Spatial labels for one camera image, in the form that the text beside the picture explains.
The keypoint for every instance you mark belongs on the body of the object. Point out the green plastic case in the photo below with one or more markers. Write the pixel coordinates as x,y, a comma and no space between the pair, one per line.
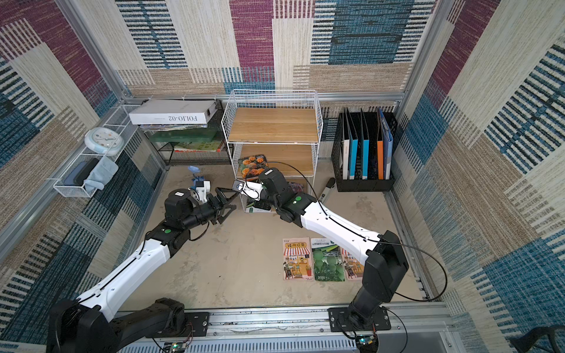
184,136

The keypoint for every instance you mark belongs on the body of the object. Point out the teal file folder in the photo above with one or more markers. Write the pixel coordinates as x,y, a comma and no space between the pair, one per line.
353,139
365,146

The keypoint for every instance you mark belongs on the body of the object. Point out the green and red book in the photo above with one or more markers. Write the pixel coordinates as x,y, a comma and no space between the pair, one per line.
211,146

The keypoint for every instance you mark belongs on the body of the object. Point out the black white remote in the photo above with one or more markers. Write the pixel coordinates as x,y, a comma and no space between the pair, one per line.
330,185

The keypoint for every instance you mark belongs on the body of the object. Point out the black mesh document tray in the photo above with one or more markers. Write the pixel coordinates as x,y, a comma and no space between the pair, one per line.
174,158

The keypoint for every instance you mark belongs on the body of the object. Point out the green gourd seed bag top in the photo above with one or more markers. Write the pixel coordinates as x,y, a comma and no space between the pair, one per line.
327,261

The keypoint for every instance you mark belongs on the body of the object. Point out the teal file folder left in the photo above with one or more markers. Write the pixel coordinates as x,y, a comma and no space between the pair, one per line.
353,139

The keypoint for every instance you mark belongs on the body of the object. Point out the white folio box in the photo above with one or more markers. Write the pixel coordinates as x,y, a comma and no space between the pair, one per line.
173,112

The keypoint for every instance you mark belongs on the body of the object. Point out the teal file folder right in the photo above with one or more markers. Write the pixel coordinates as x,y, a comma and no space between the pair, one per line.
365,146

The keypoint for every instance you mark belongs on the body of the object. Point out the white round clock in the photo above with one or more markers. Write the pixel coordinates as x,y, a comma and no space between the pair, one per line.
104,141

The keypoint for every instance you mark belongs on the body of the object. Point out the orange marigold seed bag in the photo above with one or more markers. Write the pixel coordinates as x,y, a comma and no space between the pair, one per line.
251,167

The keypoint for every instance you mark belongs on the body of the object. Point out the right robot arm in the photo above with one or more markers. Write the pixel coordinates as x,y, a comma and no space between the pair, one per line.
382,256

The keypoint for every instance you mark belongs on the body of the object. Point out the blue file folder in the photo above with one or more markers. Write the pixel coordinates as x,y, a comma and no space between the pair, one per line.
388,145

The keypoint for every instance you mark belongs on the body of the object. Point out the green gourd seed bag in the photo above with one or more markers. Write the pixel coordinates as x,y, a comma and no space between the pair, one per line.
251,209
327,261

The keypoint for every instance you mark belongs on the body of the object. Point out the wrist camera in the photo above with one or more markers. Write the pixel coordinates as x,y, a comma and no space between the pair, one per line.
252,190
201,188

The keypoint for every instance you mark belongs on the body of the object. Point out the orange file folder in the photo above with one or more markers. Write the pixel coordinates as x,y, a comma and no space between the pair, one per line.
380,147

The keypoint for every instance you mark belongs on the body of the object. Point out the pink flower seed bag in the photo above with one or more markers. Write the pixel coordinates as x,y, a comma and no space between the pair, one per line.
296,187

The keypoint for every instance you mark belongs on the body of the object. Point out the magazine stack under box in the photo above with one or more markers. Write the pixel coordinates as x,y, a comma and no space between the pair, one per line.
170,127

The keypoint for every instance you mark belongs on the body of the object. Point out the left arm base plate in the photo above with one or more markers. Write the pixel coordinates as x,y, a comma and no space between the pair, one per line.
192,324

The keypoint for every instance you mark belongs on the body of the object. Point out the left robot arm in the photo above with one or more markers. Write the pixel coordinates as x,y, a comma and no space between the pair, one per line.
90,322

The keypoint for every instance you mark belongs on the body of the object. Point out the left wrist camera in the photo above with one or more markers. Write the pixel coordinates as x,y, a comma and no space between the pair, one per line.
201,188

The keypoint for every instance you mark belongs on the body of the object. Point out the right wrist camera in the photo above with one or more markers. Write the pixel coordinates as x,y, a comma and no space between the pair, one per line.
252,190

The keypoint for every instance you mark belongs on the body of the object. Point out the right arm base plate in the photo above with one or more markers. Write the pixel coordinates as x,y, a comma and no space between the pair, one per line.
343,320

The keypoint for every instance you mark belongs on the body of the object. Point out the white file folder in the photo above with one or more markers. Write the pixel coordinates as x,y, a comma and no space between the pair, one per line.
345,145

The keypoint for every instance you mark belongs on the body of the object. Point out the light blue cloth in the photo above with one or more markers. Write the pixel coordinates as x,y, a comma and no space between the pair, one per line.
101,175

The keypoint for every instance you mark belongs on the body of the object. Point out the green gourd seed bag bottom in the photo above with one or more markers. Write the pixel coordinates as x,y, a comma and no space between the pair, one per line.
251,209

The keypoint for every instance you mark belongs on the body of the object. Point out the black file organizer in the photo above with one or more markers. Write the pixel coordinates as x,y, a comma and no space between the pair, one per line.
372,184

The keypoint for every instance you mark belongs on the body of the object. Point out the white wire wall basket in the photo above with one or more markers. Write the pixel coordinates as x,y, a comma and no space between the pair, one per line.
118,121

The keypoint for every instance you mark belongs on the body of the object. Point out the white wire three-tier shelf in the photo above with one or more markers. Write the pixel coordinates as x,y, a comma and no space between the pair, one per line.
284,125

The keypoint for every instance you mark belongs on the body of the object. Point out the dark blue case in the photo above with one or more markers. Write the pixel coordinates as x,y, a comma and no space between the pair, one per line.
80,172

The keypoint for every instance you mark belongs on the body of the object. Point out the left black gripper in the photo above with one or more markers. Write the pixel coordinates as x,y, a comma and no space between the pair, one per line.
217,209

